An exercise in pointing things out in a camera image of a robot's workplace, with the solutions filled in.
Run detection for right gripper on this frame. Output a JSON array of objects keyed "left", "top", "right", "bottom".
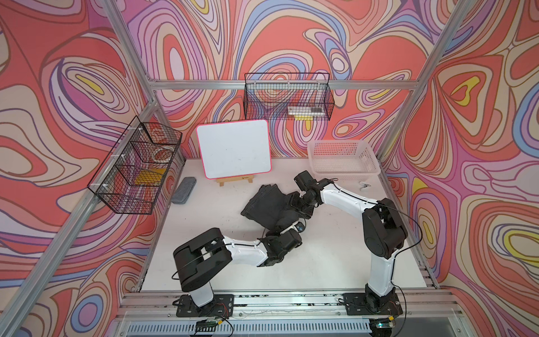
[{"left": 284, "top": 193, "right": 317, "bottom": 219}]

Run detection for black long pants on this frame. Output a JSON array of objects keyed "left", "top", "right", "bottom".
[{"left": 241, "top": 184, "right": 309, "bottom": 234}]

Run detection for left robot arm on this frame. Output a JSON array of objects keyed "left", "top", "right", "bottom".
[{"left": 173, "top": 221, "right": 306, "bottom": 308}]

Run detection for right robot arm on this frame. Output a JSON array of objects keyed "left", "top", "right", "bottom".
[{"left": 291, "top": 171, "right": 408, "bottom": 313}]

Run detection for wooden whiteboard stand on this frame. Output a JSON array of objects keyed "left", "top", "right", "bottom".
[{"left": 216, "top": 175, "right": 255, "bottom": 187}]

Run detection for white plastic basket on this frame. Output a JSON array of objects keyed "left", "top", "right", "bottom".
[{"left": 307, "top": 140, "right": 380, "bottom": 182}]

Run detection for pink framed whiteboard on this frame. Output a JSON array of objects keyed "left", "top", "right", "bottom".
[{"left": 196, "top": 120, "right": 272, "bottom": 180}]

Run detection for marker box in basket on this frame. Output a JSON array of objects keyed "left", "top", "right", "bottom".
[{"left": 288, "top": 106, "right": 326, "bottom": 118}]

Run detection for grey whiteboard eraser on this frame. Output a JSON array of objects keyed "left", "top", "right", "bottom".
[{"left": 171, "top": 176, "right": 197, "bottom": 204}]

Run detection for yellow item in basket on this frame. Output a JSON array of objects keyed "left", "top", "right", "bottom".
[{"left": 133, "top": 168, "right": 166, "bottom": 187}]

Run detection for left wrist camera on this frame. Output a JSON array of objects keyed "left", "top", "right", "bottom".
[{"left": 291, "top": 222, "right": 306, "bottom": 233}]

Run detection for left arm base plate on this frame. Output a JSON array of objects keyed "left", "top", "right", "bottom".
[{"left": 173, "top": 294, "right": 235, "bottom": 318}]

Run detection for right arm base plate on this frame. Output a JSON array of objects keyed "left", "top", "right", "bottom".
[{"left": 338, "top": 292, "right": 404, "bottom": 317}]

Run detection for black wire basket back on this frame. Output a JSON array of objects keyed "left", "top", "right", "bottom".
[{"left": 244, "top": 71, "right": 335, "bottom": 122}]

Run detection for black wire basket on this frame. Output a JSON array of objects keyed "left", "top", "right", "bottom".
[
  {"left": 244, "top": 71, "right": 335, "bottom": 122},
  {"left": 87, "top": 117, "right": 182, "bottom": 215}
]

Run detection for aluminium front rail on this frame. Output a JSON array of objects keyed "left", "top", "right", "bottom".
[{"left": 109, "top": 288, "right": 473, "bottom": 336}]

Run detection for black wire basket left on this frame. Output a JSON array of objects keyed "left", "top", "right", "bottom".
[{"left": 87, "top": 117, "right": 182, "bottom": 215}]

